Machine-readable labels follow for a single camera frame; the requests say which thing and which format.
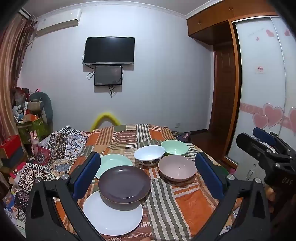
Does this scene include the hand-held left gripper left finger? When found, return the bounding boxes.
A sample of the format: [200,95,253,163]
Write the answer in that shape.
[25,151,105,241]

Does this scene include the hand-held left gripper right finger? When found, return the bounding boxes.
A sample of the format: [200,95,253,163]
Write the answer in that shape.
[192,152,271,241]

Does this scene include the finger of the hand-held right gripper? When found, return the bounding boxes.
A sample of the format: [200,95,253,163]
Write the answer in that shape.
[253,127,289,152]
[236,133,275,163]

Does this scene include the mint green plate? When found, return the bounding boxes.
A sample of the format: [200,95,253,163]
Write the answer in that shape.
[95,154,134,180]

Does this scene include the pink bowl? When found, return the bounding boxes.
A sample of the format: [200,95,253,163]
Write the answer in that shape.
[158,155,197,182]

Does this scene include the mint green bowl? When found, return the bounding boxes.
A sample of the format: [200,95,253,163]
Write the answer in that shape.
[161,140,189,156]

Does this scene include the white bowl with dark dots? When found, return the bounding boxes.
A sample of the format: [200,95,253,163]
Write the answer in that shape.
[134,145,165,166]

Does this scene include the dark brown plate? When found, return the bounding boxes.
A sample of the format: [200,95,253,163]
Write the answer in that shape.
[98,165,152,204]

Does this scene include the patchwork patterned quilt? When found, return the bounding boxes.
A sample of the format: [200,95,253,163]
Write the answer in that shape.
[5,125,91,223]

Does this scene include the orange green striped blanket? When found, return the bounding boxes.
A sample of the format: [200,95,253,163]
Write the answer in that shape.
[55,124,236,241]

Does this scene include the wooden wardrobe with heart doors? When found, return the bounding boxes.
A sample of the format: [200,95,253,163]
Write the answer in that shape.
[186,0,296,169]

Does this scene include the white plate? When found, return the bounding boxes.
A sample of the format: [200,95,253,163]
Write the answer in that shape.
[82,190,144,236]

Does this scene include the brown wooden door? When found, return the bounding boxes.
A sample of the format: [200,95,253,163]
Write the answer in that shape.
[209,44,241,139]

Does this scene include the yellow plush hoop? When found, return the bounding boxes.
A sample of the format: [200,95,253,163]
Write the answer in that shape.
[90,112,121,131]

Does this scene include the pink bunny toy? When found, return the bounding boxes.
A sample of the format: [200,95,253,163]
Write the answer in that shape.
[30,130,40,156]

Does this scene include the red box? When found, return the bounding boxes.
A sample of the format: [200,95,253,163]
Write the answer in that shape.
[0,135,22,159]

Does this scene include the pile of small clutter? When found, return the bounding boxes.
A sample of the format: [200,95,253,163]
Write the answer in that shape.
[11,87,31,123]

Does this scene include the striped brown curtain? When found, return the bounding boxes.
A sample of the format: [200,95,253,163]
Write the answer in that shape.
[0,14,35,139]

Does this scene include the white air conditioner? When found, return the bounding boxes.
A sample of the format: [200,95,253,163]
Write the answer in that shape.
[35,9,82,36]

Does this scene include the black monitor cable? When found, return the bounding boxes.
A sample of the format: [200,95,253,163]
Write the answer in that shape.
[109,80,122,98]

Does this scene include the small black wall monitor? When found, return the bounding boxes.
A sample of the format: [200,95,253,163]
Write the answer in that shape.
[94,65,123,87]

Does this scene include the black wall television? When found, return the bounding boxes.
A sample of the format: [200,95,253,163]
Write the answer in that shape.
[83,37,135,66]

